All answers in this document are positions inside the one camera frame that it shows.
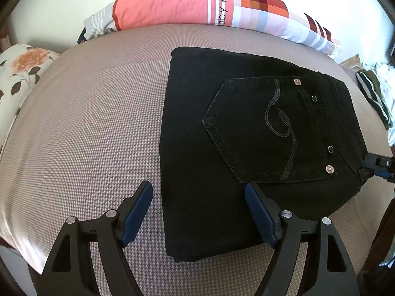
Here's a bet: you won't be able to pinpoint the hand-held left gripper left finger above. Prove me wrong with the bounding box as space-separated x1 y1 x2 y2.
37 180 154 296

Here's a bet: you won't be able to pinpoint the dark patterned cloth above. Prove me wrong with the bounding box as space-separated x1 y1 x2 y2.
77 26 90 44

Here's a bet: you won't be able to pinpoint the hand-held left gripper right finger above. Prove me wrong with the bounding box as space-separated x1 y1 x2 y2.
244 182 360 296

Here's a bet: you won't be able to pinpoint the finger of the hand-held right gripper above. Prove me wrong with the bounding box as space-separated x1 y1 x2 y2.
359 152 395 182

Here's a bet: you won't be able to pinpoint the black pants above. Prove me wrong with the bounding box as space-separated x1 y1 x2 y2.
160 47 369 263

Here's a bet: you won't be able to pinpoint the striped green garment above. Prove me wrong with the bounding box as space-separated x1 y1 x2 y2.
356 69 393 130

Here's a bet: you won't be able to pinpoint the pink checked pillow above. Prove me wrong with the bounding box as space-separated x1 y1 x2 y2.
83 0 341 56

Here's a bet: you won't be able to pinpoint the dark wooden furniture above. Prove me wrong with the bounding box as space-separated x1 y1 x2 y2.
359 199 395 296

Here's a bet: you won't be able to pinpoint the white cloth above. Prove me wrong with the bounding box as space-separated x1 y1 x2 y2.
372 62 395 147

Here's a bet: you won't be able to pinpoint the grey woven bed mattress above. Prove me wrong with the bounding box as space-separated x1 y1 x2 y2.
0 21 386 296

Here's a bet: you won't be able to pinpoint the cardboard box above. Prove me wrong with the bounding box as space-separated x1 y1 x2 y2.
339 54 362 70

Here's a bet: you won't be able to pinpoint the floral pillow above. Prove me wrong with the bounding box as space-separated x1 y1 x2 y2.
0 44 62 148

